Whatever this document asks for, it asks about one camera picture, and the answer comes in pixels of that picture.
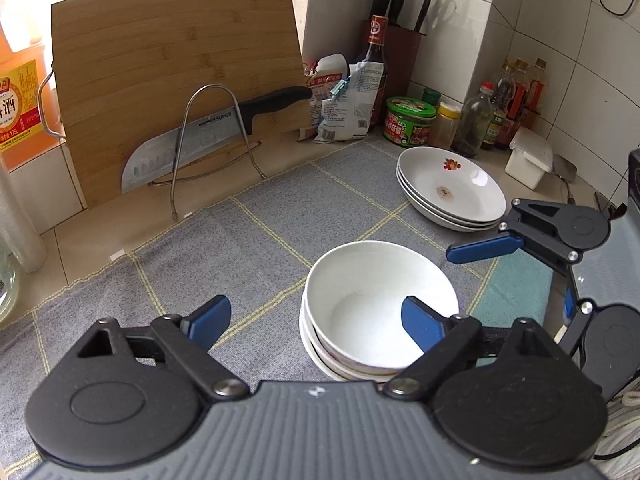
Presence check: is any black-handled cleaver knife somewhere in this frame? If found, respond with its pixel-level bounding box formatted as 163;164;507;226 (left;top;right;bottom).
121;86;313;195

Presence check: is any metal wire rack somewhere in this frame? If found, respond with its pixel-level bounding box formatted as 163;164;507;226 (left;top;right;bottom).
150;84;268;221

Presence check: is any green-lidded sauce jar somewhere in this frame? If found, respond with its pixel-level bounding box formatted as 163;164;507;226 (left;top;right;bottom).
384;96;437;148

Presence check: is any bamboo cutting board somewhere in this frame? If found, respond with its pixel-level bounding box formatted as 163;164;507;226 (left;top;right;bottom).
51;0;313;209

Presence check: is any dark vinegar bottle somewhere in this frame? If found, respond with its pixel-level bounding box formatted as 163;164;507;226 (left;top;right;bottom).
355;15;390;128

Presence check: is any white and red bag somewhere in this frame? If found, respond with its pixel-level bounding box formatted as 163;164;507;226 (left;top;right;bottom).
300;55;351;141

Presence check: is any dark red knife block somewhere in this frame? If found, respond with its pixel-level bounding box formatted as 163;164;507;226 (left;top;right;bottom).
385;25;428;98

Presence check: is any orange liquor bottle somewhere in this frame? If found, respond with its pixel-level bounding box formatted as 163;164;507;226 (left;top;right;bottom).
0;0;66;171

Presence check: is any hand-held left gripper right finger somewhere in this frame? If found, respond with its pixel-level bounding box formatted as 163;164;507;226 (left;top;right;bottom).
382;296;568;401

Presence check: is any grey checked cloth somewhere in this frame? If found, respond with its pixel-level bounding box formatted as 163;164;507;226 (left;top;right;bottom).
0;140;566;466

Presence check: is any white braided cord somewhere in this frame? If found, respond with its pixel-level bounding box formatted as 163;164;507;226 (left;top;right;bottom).
605;385;640;456

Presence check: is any green-label oil bottle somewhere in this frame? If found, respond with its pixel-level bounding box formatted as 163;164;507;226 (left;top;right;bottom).
481;60;516;150

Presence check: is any metal spatula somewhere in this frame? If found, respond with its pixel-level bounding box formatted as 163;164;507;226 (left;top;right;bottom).
551;155;578;206

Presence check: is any clear glass jar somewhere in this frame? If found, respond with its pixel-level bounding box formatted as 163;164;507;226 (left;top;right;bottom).
0;162;48;272
0;255;21;326

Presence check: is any speckled-stain white fruit-print plate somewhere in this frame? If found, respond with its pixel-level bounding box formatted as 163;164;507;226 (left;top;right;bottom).
397;175;506;229

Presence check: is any white plastic box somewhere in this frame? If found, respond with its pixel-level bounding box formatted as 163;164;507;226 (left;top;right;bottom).
505;126;554;190

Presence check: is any white printed plastic bag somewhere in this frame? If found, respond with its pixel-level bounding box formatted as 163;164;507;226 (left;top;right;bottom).
315;62;386;143

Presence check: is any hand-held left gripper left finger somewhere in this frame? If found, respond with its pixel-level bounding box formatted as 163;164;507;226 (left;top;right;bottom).
75;296;250;403

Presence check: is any yellow-capped spice bottle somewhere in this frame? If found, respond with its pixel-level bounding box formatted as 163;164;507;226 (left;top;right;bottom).
430;101;462;151

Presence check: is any red-capped glass bottle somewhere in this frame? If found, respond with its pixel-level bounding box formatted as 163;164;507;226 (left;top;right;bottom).
452;82;496;158

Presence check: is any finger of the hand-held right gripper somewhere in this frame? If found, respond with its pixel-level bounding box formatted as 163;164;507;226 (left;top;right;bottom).
446;199;582;277
556;299;597;358

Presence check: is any red-label dark bottle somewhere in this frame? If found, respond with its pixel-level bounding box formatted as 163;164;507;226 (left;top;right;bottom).
500;58;531;133

